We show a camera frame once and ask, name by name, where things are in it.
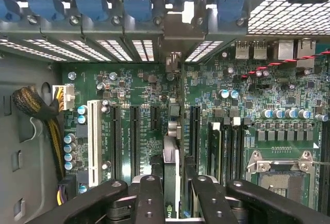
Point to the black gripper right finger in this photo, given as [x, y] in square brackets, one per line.
[214, 203]

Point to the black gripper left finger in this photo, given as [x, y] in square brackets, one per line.
[150, 200]

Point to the black RAM slot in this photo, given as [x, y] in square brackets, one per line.
[237, 154]
[325, 162]
[227, 154]

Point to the long black expansion slot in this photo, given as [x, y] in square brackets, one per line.
[116, 141]
[135, 141]

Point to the CPU socket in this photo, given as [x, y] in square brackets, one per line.
[281, 185]

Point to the white expansion slot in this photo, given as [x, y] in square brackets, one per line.
[94, 144]

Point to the short black expansion slot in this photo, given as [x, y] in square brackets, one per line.
[154, 118]

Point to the green motherboard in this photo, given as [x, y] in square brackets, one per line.
[144, 89]

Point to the thin metal locking lever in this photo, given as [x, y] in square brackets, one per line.
[321, 163]

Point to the open black PC case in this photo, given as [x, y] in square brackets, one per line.
[25, 131]

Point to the perforated metal slot cover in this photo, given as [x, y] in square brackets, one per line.
[87, 50]
[116, 50]
[59, 49]
[31, 49]
[144, 50]
[203, 51]

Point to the metal rear port block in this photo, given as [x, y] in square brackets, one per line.
[285, 49]
[260, 49]
[241, 49]
[306, 52]

